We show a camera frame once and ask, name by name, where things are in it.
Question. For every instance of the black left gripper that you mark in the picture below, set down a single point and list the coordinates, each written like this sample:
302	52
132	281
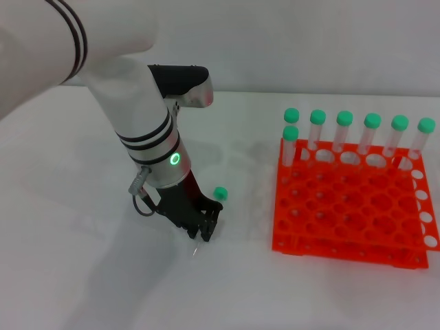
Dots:
178	203

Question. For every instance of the orange test tube rack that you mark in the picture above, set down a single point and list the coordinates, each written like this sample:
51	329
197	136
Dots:
347	203

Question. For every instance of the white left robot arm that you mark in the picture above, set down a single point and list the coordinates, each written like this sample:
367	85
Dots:
113	86

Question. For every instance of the green capped clear test tube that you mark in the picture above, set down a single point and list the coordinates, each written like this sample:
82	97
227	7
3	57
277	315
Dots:
342	130
289	144
423	135
369	132
317	129
220	192
291	115
397	135

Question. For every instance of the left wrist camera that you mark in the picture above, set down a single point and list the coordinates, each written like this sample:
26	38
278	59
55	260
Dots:
185	80

